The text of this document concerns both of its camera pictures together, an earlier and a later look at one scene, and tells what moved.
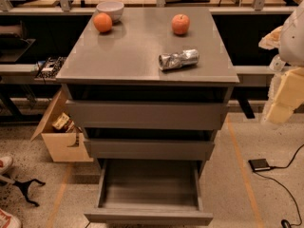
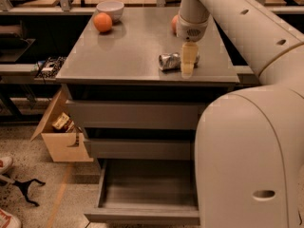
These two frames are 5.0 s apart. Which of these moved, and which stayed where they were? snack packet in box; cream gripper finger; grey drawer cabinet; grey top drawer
Moved: cream gripper finger
Stayed: grey top drawer; grey drawer cabinet; snack packet in box
